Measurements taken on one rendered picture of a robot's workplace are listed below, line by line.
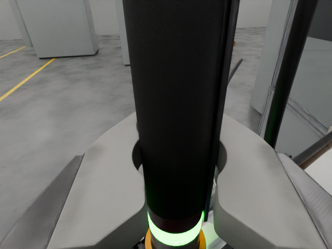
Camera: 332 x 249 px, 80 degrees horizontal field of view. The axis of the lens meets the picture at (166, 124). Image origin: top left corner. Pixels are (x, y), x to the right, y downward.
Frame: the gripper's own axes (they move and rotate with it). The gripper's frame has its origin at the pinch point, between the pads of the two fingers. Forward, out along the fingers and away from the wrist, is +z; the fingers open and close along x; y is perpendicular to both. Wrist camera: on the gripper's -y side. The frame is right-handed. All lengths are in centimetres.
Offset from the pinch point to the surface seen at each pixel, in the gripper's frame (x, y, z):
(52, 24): -359, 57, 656
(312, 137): 70, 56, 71
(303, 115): 70, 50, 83
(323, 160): 31.9, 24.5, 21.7
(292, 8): 70, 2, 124
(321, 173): 30.7, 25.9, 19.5
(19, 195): -146, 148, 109
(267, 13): 564, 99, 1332
